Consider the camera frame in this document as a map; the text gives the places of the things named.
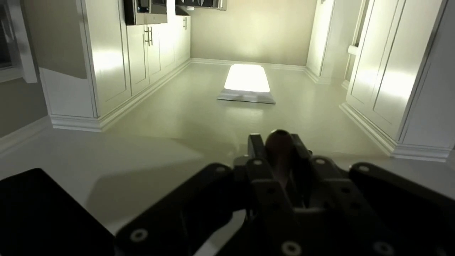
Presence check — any rectangular flush ceiling light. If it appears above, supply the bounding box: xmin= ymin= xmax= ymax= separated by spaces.
xmin=216 ymin=62 xmax=277 ymax=106

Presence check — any white panelled cabinet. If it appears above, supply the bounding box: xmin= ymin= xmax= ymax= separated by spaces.
xmin=338 ymin=0 xmax=455 ymax=163

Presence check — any narrow white cabinet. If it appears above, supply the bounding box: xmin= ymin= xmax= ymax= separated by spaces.
xmin=162 ymin=12 xmax=193 ymax=73

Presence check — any tall white cabinet panel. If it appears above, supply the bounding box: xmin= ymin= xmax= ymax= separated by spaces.
xmin=78 ymin=0 xmax=134 ymax=119

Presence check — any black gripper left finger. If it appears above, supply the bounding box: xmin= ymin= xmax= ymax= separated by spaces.
xmin=114 ymin=133 xmax=306 ymax=256

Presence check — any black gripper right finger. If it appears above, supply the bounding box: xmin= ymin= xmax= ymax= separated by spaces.
xmin=289 ymin=133 xmax=455 ymax=256

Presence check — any short white cabinet with handles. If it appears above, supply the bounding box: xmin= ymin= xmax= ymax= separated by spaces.
xmin=125 ymin=21 xmax=168 ymax=96

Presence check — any dark built-in appliance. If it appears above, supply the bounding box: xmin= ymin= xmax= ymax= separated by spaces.
xmin=122 ymin=0 xmax=171 ymax=26

